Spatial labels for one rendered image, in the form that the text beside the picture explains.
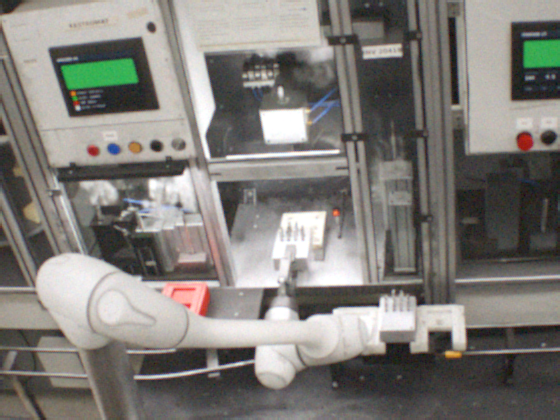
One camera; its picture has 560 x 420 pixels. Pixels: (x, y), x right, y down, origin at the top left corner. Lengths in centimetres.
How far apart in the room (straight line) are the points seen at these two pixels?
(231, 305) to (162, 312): 81
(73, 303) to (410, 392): 110
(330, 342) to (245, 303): 50
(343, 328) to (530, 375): 69
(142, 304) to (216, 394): 96
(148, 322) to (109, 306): 8
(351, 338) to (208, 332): 37
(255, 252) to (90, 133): 67
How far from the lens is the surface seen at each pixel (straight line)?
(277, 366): 192
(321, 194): 263
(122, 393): 176
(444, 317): 223
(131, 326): 146
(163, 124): 203
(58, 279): 159
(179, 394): 241
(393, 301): 214
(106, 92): 200
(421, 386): 231
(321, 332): 182
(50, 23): 199
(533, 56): 185
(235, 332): 171
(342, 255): 238
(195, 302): 225
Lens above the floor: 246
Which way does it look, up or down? 36 degrees down
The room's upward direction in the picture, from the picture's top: 11 degrees counter-clockwise
